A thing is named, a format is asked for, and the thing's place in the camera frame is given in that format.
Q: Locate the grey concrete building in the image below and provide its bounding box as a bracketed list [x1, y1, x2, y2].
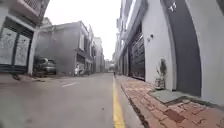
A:
[34, 20, 96, 77]

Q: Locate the dark grey car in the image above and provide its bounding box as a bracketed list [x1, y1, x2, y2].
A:
[33, 57, 58, 77]

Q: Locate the grey concrete slab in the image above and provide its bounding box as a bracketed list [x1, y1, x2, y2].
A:
[148, 89, 188, 105]

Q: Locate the pale narrow building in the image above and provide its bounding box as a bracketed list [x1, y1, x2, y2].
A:
[91, 36, 106, 74]

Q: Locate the white building with dark gate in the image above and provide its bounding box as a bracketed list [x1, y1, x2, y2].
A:
[113, 0, 224, 108]

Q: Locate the potted plant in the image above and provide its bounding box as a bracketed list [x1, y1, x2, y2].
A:
[153, 58, 168, 91]

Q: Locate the building with patterned gate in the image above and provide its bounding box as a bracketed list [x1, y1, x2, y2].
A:
[0, 0, 51, 76]

